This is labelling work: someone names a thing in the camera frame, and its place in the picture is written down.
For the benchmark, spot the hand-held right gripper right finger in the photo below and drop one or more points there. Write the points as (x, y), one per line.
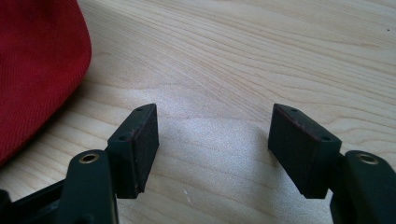
(305, 152)

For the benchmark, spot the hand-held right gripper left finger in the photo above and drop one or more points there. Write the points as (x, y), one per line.
(134, 155)

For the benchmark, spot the red cloth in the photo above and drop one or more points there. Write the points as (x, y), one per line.
(37, 68)

